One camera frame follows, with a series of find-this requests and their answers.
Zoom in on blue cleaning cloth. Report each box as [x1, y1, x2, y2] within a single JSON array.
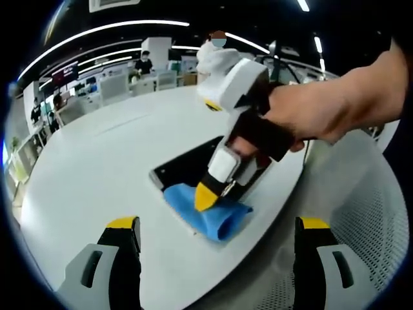
[[163, 183, 254, 243]]

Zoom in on curved ceiling light strip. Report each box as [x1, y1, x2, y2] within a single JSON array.
[[17, 19, 191, 81]]

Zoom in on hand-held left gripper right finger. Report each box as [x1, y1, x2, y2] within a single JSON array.
[[293, 216, 372, 310]]

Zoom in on person's right hand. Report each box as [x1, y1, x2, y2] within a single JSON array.
[[267, 74, 348, 153]]

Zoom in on white low shelf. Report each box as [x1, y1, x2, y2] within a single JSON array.
[[6, 129, 50, 194]]

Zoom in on wall screen with red print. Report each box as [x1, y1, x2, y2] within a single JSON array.
[[51, 61, 80, 85]]

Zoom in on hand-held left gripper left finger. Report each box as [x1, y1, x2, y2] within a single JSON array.
[[56, 215, 143, 310]]

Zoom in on grey mesh office chair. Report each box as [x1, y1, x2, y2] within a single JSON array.
[[257, 129, 410, 310]]

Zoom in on white office chair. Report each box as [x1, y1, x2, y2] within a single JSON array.
[[156, 70, 178, 91], [99, 74, 130, 106]]

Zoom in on ceiling air vent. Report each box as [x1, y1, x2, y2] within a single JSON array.
[[88, 0, 141, 13]]

